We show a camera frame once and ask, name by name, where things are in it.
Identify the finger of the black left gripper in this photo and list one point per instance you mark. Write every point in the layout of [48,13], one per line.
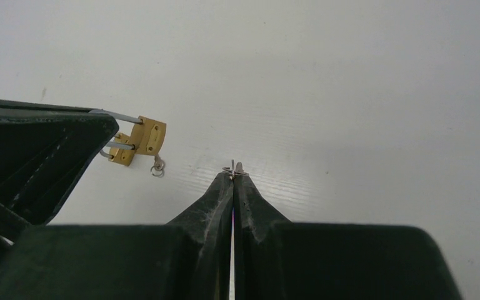
[25,111]

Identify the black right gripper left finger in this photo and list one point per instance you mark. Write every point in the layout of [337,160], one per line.
[186,258]

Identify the brass padlock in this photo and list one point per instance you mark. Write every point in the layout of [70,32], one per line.
[146,139]

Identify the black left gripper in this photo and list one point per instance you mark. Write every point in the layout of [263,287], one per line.
[41,160]

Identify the silver keys of padlock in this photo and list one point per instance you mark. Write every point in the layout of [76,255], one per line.
[234,170]

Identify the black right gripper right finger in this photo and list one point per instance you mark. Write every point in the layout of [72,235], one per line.
[276,258]

